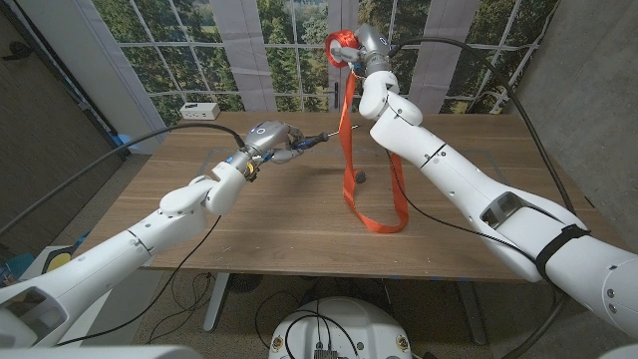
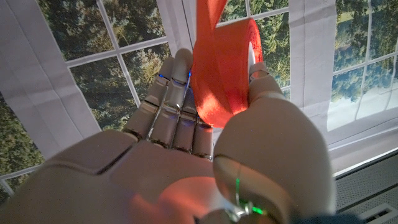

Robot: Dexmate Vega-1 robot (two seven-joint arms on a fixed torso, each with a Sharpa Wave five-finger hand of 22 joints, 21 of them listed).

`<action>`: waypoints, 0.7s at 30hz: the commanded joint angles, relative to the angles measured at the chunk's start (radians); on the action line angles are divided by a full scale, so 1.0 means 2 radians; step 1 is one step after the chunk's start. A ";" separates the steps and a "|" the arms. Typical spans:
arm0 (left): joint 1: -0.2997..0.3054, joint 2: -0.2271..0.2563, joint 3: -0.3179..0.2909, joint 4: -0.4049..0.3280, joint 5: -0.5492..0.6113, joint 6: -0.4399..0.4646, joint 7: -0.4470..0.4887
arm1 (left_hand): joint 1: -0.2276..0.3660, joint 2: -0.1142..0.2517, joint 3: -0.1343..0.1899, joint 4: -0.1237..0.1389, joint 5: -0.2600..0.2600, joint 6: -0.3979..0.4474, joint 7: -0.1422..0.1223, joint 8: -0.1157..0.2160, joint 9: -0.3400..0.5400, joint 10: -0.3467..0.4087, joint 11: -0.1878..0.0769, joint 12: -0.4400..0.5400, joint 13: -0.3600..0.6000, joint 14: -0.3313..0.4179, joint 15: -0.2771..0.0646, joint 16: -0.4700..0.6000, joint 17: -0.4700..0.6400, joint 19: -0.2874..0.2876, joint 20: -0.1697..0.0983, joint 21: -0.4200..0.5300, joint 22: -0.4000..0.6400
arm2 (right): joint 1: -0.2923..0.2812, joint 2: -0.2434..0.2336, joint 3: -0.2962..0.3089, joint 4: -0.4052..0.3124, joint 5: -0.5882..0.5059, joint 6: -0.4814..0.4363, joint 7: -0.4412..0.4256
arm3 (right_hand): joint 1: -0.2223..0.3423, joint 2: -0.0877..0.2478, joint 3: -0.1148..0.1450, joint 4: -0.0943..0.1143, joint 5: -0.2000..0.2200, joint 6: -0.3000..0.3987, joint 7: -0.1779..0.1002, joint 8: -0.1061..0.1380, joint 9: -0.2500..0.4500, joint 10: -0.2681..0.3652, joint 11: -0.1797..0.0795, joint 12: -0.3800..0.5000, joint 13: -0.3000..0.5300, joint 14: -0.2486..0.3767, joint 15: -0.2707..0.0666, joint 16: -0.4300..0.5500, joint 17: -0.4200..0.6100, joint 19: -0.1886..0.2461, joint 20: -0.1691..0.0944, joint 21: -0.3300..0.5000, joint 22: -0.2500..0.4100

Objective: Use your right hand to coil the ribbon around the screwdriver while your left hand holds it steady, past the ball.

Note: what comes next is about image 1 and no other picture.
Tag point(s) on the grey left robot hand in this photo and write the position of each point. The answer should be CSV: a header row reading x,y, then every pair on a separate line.
x,y
271,137

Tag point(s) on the orange satin ribbon roll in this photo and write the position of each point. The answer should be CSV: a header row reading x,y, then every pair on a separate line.
x,y
348,109

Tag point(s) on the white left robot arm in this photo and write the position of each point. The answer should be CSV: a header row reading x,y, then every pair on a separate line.
x,y
124,249

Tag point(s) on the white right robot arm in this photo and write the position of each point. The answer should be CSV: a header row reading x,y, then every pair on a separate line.
x,y
448,164

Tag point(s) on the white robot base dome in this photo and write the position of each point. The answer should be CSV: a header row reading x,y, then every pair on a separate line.
x,y
374,329

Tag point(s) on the small dark ball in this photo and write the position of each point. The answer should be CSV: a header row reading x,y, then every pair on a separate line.
x,y
360,177

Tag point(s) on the white power strip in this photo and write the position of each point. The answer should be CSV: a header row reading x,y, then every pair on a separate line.
x,y
199,110

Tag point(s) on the printed window forest backdrop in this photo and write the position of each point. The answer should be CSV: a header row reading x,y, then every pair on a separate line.
x,y
174,75

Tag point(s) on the blue floor object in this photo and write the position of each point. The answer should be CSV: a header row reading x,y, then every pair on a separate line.
x,y
127,142

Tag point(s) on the black ribbed round object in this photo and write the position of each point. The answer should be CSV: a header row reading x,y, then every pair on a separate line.
x,y
245,281

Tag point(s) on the white table leg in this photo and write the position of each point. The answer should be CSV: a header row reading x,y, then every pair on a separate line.
x,y
473,314
218,299

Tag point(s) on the teal plastic bin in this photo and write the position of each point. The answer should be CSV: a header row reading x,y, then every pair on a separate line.
x,y
20,264

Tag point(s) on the black diagonal wall rail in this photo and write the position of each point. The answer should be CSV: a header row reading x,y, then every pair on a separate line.
x,y
63,70

